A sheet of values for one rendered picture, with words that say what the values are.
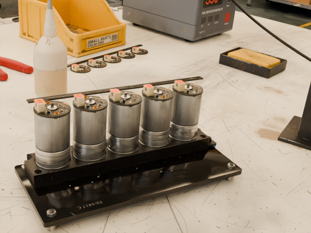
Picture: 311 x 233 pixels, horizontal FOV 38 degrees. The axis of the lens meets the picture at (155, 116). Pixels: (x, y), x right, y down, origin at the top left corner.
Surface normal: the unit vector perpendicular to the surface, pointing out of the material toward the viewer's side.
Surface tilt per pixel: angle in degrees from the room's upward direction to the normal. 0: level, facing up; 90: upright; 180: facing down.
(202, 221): 0
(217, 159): 0
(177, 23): 90
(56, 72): 90
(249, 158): 0
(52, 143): 90
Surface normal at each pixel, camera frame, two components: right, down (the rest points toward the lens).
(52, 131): 0.22, 0.44
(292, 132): 0.08, -0.90
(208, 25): 0.76, 0.34
